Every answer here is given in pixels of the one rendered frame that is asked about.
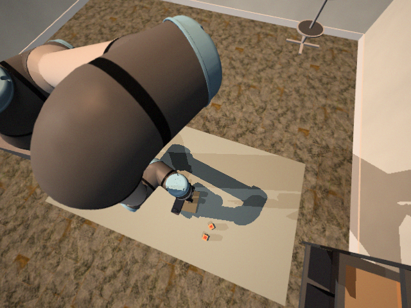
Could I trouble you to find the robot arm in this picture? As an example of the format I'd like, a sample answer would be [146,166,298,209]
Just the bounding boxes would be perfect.
[0,15,222,215]

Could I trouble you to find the orange mat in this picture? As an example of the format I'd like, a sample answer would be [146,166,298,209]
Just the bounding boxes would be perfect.
[181,191,200,213]

